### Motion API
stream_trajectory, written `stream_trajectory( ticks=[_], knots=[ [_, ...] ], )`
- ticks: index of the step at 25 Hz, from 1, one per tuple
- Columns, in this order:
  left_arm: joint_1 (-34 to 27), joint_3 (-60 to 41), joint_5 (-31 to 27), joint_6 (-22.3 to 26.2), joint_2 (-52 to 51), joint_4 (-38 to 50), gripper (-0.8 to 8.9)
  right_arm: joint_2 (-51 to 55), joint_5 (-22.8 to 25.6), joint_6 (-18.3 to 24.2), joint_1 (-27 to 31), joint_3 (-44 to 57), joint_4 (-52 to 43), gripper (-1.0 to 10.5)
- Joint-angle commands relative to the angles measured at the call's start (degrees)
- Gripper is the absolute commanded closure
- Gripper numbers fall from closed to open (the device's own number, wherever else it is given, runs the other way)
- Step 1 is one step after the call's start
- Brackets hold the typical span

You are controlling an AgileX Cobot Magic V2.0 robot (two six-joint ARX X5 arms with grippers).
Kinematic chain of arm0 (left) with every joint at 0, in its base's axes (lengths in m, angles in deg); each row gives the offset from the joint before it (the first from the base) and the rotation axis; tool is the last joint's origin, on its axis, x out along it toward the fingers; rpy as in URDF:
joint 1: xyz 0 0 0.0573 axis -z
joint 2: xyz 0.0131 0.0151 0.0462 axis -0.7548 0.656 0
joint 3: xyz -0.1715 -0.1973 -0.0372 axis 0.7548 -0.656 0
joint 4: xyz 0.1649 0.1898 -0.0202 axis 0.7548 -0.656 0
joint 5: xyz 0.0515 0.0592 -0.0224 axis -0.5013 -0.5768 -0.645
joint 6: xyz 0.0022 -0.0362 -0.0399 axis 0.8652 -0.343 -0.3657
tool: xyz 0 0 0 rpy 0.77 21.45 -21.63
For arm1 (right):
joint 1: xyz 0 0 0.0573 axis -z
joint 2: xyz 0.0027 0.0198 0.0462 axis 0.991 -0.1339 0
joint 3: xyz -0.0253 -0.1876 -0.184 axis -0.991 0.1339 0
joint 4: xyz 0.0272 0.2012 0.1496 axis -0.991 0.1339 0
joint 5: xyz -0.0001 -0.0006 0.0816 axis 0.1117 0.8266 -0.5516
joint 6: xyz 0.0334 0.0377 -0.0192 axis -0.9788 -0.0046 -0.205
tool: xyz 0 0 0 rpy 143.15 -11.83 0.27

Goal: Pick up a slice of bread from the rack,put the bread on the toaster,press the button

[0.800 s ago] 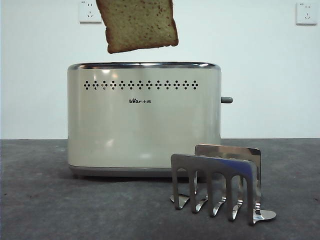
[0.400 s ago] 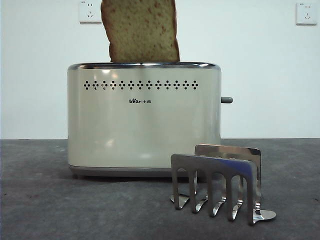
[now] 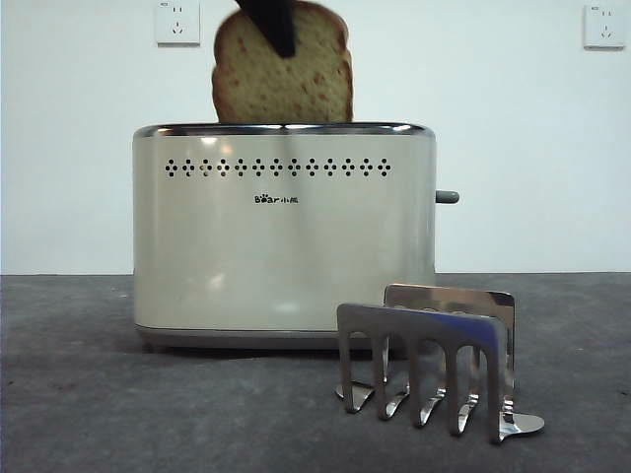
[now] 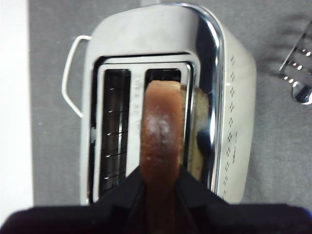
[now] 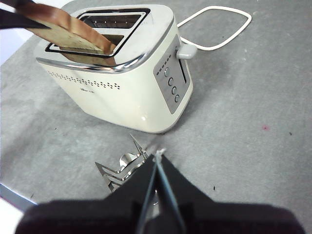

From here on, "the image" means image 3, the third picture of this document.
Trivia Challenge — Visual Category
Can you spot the toasted bread slice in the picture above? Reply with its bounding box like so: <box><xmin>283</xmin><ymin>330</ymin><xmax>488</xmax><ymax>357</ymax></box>
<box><xmin>211</xmin><ymin>0</ymin><xmax>355</xmax><ymax>124</ymax></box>

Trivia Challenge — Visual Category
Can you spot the cream two-slot toaster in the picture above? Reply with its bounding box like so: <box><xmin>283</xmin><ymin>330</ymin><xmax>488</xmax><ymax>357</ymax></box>
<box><xmin>131</xmin><ymin>120</ymin><xmax>438</xmax><ymax>352</ymax></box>

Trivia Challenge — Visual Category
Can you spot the stainless steel toast rack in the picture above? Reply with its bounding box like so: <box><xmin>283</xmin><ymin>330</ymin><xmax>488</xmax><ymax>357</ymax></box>
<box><xmin>333</xmin><ymin>283</ymin><xmax>547</xmax><ymax>444</ymax></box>

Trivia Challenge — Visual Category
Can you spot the white wall socket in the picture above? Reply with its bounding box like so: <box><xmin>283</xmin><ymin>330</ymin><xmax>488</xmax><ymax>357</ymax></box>
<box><xmin>157</xmin><ymin>0</ymin><xmax>202</xmax><ymax>48</ymax></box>
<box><xmin>583</xmin><ymin>4</ymin><xmax>626</xmax><ymax>51</ymax></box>

